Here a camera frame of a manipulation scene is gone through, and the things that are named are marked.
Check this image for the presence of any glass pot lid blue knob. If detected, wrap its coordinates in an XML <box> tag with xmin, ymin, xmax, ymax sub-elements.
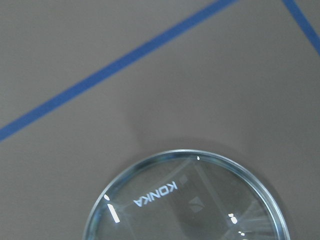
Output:
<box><xmin>83</xmin><ymin>149</ymin><xmax>290</xmax><ymax>240</ymax></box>

